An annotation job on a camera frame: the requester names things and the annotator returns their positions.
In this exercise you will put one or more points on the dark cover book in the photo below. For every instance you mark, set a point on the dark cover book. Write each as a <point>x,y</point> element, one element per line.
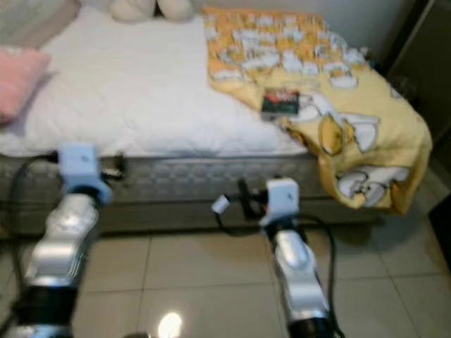
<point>280,103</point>

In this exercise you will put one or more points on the pink pillow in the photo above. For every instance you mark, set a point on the pink pillow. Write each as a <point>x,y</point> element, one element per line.
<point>21,84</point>

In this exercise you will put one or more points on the yellow cartoon print blanket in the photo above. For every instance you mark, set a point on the yellow cartoon print blanket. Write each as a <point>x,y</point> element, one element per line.
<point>380,127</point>

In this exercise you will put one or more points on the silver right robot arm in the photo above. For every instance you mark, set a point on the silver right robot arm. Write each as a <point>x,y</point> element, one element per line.
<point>296,267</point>

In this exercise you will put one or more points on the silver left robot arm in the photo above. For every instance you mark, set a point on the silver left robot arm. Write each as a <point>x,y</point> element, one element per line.
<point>63,246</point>

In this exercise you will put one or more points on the white quilted mattress pad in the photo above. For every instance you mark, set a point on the white quilted mattress pad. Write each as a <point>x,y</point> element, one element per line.
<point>148,91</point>

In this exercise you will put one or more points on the cream plush toy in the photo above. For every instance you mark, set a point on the cream plush toy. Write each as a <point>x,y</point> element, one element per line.
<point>134,8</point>

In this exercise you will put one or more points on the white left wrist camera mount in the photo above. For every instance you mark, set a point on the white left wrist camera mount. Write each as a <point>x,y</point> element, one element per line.
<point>77,163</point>

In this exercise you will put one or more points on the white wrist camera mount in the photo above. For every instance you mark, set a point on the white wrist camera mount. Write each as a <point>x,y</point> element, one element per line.
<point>282,196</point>
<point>77,163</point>

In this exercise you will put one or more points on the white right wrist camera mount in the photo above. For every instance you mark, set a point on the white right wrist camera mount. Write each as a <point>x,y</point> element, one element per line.
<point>282,196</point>

